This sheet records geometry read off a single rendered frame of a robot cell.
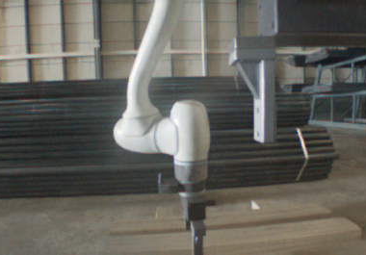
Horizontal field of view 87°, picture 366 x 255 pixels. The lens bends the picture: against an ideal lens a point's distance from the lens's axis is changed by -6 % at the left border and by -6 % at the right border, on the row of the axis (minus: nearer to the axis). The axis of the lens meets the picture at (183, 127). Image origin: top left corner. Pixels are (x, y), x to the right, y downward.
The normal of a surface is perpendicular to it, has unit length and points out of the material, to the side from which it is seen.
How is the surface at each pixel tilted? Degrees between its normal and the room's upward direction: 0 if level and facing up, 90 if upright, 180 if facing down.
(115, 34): 90
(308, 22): 90
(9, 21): 90
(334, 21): 90
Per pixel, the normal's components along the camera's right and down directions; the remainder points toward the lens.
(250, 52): -0.02, 0.09
